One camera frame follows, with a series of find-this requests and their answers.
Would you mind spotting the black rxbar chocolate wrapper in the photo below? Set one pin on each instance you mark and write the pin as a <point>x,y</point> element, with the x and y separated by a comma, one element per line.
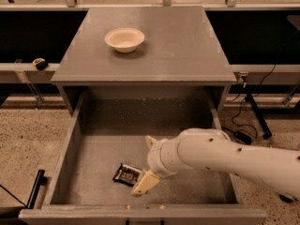
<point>127,175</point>

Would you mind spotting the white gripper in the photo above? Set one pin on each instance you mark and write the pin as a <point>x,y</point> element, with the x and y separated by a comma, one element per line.
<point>155,158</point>

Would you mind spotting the grey open top drawer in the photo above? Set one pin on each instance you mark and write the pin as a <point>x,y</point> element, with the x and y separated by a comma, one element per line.
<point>107,133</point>

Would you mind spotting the black power adapter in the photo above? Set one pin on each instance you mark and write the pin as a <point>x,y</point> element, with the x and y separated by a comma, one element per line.
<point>239,135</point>

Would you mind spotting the black caster wheel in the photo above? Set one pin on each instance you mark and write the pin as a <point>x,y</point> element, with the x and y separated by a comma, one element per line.
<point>285,199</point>

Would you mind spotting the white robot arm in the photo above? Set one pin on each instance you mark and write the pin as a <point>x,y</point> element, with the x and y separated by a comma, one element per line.
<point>212,150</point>

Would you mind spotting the black stand leg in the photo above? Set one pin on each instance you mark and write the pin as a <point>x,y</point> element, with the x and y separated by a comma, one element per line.
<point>265,128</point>

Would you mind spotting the black yellow tape measure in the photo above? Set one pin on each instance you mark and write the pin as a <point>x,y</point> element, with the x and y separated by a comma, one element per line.
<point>40,63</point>

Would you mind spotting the white paper bowl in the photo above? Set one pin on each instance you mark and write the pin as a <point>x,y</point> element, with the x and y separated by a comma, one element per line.
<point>124,40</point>

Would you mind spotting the grey cabinet counter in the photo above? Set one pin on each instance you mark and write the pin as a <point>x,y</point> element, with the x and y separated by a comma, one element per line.
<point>180,48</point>

